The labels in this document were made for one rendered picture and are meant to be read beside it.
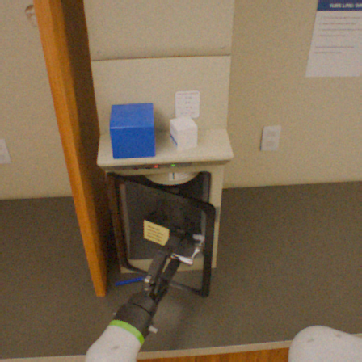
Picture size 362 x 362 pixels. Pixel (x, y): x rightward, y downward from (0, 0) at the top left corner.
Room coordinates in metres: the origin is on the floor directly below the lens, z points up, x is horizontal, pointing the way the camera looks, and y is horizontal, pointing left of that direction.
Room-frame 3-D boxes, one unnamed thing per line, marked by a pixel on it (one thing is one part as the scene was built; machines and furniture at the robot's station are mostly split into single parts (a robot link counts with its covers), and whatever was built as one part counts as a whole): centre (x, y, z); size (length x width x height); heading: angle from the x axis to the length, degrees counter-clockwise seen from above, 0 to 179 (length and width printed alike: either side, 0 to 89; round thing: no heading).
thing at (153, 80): (1.05, 0.06, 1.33); 0.32 x 0.25 x 0.77; 94
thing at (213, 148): (0.87, 0.04, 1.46); 0.32 x 0.11 x 0.10; 94
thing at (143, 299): (0.64, 0.09, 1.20); 0.09 x 0.07 x 0.08; 156
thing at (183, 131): (0.87, 0.00, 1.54); 0.05 x 0.05 x 0.06; 22
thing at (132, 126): (0.86, 0.12, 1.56); 0.10 x 0.10 x 0.09; 4
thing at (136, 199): (0.84, 0.06, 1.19); 0.30 x 0.01 x 0.40; 66
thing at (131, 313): (0.57, 0.12, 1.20); 0.12 x 0.06 x 0.09; 66
